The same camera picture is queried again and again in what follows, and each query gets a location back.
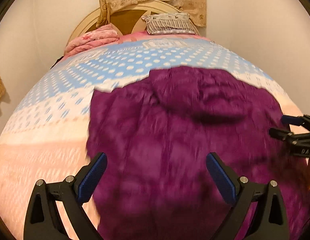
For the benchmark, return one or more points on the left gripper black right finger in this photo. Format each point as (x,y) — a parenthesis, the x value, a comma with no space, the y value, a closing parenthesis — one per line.
(269,220)

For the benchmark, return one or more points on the purple hooded puffer jacket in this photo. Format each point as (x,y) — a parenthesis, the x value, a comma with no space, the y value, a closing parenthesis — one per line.
(157,133)

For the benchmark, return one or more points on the polka dot bed cover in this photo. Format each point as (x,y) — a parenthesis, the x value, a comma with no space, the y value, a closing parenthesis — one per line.
(45,138)

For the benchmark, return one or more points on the striped grey pillow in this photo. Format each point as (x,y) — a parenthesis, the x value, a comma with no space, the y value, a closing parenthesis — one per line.
(169,23)

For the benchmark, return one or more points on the folded pink blanket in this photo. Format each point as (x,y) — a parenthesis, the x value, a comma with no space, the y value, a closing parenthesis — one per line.
(92,39)

